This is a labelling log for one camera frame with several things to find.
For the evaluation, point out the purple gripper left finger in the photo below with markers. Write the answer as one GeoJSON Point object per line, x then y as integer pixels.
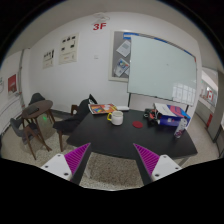
{"type": "Point", "coordinates": [70, 166]}

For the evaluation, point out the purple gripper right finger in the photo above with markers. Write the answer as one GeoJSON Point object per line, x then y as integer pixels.
{"type": "Point", "coordinates": [156, 166]}

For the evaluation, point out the clear plastic water bottle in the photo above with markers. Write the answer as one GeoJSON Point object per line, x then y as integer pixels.
{"type": "Point", "coordinates": [181, 127]}

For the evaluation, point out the dark chair at table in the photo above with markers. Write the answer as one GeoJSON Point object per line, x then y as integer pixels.
{"type": "Point", "coordinates": [78, 113]}

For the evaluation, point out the black rectangular table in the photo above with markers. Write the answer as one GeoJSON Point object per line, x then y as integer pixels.
{"type": "Point", "coordinates": [118, 141]}

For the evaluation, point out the red round coaster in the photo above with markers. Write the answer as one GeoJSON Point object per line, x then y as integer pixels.
{"type": "Point", "coordinates": [137, 124]}

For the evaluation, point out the black red tool pile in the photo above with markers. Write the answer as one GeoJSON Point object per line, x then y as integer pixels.
{"type": "Point", "coordinates": [151, 115]}

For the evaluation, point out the blue cardboard box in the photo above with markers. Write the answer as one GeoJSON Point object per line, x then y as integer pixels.
{"type": "Point", "coordinates": [170, 115]}

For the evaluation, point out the grey wooden chair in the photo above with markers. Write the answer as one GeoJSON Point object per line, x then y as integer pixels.
{"type": "Point", "coordinates": [26, 133]}

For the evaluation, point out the colourful magazine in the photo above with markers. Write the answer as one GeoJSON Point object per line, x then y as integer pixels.
{"type": "Point", "coordinates": [102, 108]}

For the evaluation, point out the white flat device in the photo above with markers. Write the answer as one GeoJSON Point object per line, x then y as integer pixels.
{"type": "Point", "coordinates": [122, 108]}

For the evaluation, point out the round brown side table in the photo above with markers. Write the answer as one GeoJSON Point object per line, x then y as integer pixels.
{"type": "Point", "coordinates": [33, 111]}

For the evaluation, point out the white whiteboard on stand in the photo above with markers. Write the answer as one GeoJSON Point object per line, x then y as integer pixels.
{"type": "Point", "coordinates": [162, 70]}

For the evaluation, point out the grey pin board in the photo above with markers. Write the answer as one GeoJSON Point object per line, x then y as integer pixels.
{"type": "Point", "coordinates": [120, 51]}

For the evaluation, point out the white mug yellow handle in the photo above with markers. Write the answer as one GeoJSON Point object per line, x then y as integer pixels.
{"type": "Point", "coordinates": [116, 117]}

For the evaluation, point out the dark chair by wall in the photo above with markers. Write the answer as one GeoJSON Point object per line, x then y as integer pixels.
{"type": "Point", "coordinates": [36, 97]}

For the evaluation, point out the red wall notice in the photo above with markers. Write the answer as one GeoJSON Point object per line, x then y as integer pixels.
{"type": "Point", "coordinates": [12, 84]}

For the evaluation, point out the small white wall poster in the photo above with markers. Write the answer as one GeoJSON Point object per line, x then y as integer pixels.
{"type": "Point", "coordinates": [48, 59]}

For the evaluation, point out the large white wall poster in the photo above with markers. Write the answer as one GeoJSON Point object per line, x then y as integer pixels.
{"type": "Point", "coordinates": [68, 49]}

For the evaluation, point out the red 3F wall sign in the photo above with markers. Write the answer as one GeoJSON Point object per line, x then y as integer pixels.
{"type": "Point", "coordinates": [99, 26]}

